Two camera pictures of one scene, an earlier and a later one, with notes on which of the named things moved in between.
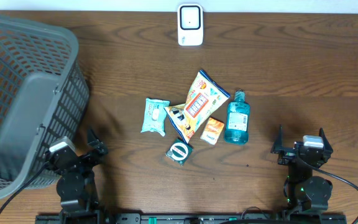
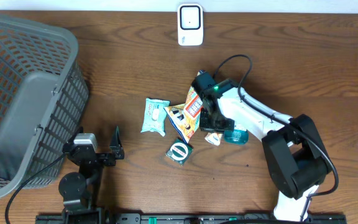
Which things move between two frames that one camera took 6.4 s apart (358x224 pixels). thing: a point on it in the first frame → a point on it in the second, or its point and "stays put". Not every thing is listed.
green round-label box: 179,151 stays put
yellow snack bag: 205,100 stays put
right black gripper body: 286,157 → 214,123
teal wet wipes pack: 155,116 stays put
